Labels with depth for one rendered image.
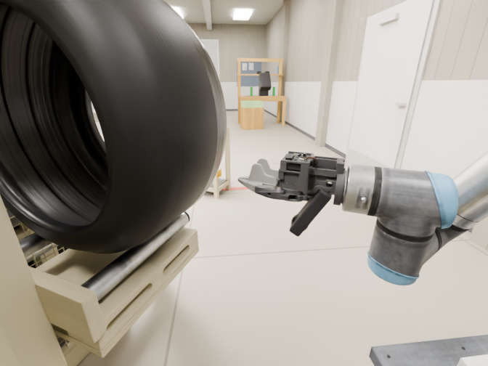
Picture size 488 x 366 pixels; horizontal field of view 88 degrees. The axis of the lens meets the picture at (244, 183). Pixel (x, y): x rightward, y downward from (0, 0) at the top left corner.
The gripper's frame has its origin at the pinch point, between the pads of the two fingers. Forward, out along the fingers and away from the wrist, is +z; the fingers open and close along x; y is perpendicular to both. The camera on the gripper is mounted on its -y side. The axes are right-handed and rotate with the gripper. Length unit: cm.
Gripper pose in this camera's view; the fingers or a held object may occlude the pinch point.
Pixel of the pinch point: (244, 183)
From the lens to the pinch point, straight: 54.9
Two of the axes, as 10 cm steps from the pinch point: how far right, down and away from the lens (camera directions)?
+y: 0.0, -9.3, -3.7
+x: -3.6, 3.5, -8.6
